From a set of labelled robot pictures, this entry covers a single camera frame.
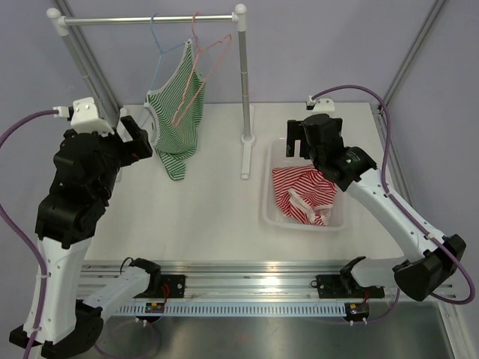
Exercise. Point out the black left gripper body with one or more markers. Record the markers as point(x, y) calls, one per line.
point(113, 149)

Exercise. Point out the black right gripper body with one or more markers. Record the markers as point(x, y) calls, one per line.
point(319, 158)

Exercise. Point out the green striped tank top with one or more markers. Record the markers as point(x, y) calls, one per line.
point(174, 145)

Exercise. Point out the red striped tank top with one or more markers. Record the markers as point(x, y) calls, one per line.
point(304, 194)

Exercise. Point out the blue wire hanger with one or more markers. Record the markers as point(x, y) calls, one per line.
point(163, 71)

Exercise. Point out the pink wire hanger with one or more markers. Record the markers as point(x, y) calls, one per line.
point(188, 98)

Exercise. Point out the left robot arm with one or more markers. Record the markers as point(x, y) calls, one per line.
point(60, 324)

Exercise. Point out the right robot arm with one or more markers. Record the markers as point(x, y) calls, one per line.
point(429, 256)

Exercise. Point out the white plastic basket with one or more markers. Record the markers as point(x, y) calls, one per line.
point(272, 215)

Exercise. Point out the white and silver clothes rack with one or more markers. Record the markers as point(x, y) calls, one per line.
point(107, 105)

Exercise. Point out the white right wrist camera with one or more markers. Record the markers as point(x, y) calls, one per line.
point(320, 105)

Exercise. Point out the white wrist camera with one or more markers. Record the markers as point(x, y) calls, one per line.
point(86, 118)
point(320, 105)

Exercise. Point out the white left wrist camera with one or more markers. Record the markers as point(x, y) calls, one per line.
point(86, 118)

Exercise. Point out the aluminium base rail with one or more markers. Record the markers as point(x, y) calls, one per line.
point(233, 281)

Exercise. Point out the white slotted cable duct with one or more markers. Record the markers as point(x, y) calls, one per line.
point(238, 309)

